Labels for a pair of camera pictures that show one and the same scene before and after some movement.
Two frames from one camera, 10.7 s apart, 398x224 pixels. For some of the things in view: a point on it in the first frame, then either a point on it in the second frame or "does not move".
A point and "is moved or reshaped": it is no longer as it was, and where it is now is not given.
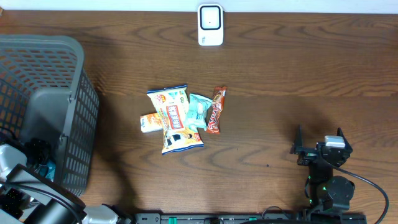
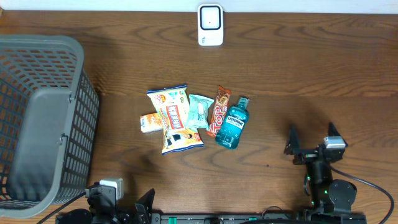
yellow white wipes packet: [180, 134] does not move
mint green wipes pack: [196, 117] does not move
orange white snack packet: [150, 122] does not move
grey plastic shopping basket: [46, 94] does not move
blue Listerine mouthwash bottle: [51, 167] -> [229, 135]
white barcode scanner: [210, 24] does not move
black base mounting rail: [252, 218] does not move
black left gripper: [40, 146] -> [142, 216]
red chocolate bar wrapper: [217, 103] is moved or reshaped
